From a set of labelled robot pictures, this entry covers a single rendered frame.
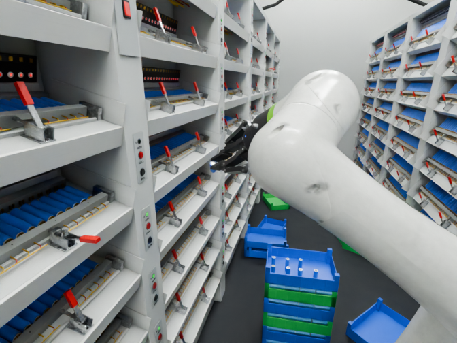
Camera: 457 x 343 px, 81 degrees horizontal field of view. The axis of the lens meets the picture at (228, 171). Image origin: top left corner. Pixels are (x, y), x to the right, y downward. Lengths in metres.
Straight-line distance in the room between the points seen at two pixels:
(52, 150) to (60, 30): 0.19
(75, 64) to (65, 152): 0.23
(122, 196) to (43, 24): 0.37
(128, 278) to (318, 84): 0.63
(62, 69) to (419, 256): 0.72
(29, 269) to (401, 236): 0.53
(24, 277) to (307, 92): 0.50
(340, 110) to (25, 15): 0.45
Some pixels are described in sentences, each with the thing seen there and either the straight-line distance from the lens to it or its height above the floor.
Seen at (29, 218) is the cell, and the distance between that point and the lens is 0.63.
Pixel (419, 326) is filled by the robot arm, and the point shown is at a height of 0.75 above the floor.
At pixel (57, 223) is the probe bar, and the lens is 0.60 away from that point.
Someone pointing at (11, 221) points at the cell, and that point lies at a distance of 0.62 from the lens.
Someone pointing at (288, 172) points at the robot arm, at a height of 1.12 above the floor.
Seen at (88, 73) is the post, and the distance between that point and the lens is 0.68.
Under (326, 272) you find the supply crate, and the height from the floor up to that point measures 0.40.
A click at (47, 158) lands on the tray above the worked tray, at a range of 0.51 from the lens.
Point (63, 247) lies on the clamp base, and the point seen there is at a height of 0.95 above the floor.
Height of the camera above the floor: 1.23
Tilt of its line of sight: 18 degrees down
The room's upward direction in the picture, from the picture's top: straight up
